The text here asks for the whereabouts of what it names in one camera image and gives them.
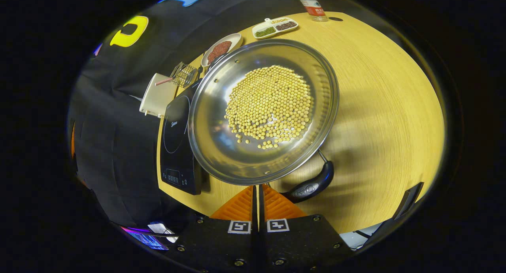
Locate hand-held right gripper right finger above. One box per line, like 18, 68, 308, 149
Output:
259, 184, 352, 271

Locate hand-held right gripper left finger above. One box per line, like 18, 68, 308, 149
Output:
174, 185, 259, 271

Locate steel pot with black handle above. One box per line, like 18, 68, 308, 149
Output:
188, 38, 340, 204

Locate black induction cooktop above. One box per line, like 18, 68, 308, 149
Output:
160, 78, 210, 195

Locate white toaster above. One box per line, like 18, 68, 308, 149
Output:
139, 73, 178, 118

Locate pile of yellow soybeans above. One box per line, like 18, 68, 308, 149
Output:
224, 65, 315, 150

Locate red meat slices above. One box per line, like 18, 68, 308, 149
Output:
207, 41, 232, 64

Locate white oval plate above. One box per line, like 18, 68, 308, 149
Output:
201, 33, 244, 68

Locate white divided bean dish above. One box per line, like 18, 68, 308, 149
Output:
252, 17, 298, 39

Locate clear water bottle red label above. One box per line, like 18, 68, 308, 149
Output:
293, 0, 329, 22

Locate wire mesh basket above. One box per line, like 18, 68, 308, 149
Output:
155, 62, 198, 87

